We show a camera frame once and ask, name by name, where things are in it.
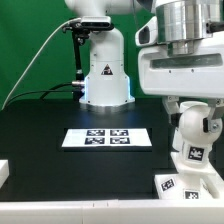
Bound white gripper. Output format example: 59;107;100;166
137;43;224;134

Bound white lamp bulb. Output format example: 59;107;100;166
179;105;213;168

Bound white lamp base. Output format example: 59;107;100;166
154;152;213;200

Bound white lamp shade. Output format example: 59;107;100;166
173;101;214;157

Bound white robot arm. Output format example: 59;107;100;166
64;0;224;132

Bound white marker sheet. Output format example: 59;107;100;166
62;128;152;148

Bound white left fence block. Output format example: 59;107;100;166
0;160;9;188

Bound white front fence rail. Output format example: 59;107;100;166
0;200;224;224

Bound black camera on stand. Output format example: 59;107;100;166
62;16;114;101

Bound black cables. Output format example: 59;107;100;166
5;82;75;106

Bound white camera cable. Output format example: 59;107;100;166
1;18;82;110

